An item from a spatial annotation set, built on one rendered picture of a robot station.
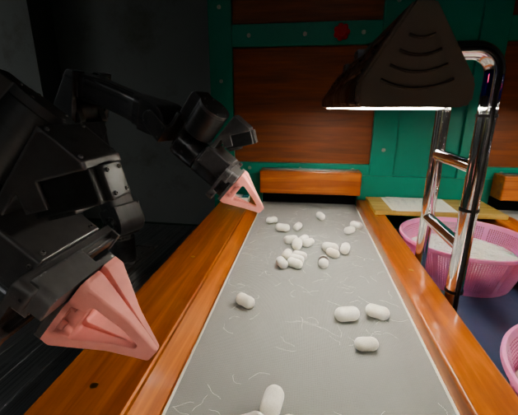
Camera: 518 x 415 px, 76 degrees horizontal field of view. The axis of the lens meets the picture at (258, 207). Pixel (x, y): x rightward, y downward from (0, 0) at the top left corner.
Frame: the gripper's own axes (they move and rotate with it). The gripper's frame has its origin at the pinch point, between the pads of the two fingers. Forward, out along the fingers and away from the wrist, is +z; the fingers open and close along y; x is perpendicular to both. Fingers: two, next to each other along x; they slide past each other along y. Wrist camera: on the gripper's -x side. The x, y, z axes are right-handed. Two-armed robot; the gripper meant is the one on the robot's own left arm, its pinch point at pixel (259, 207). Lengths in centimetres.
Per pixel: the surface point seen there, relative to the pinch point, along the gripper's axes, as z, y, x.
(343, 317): 18.1, -18.4, -1.7
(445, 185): 41, 44, -30
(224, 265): 2.3, -4.5, 11.9
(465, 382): 25.8, -30.1, -9.9
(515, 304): 50, 2, -19
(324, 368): 16.5, -27.4, 1.2
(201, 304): 1.9, -18.2, 11.9
